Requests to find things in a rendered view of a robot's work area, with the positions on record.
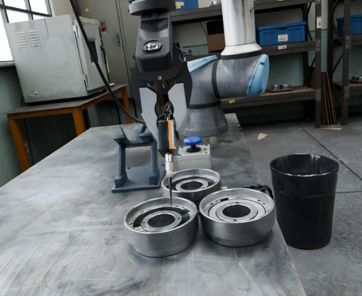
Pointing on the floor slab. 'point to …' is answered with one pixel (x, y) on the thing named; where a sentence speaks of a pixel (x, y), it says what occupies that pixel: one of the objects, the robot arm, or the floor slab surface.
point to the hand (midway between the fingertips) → (168, 133)
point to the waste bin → (304, 198)
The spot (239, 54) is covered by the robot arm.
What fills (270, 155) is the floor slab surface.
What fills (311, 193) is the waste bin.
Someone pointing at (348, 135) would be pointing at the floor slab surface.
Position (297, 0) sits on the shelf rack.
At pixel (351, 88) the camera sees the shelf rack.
